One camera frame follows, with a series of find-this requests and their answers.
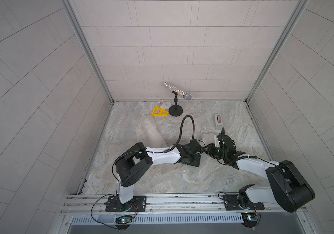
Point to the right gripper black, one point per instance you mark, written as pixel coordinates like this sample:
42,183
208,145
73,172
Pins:
209,150

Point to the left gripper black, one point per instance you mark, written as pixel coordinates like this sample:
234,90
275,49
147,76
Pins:
196,160

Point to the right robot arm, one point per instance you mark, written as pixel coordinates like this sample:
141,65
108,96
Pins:
286,185

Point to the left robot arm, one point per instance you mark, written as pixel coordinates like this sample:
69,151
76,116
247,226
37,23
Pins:
133,164

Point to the black microphone stand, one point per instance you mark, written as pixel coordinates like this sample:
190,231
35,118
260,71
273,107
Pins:
175,110

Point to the yellow triangle ruler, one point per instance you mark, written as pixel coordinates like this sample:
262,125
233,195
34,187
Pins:
159,112

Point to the white crumpled object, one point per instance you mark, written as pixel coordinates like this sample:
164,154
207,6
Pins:
165,105

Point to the glitter microphone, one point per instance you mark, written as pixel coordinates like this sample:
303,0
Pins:
180,92

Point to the right circuit board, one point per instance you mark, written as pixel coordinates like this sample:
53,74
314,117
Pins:
250,220

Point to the circuit board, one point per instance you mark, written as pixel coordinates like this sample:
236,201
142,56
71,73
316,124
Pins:
123,220
250,220

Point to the left circuit board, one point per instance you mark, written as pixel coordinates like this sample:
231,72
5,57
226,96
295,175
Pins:
123,220

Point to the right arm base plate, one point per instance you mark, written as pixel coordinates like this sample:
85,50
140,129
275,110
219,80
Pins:
236,202

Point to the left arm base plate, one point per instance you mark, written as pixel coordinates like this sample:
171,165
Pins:
138,203

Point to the aluminium mounting rail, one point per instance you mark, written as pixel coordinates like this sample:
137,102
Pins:
158,204

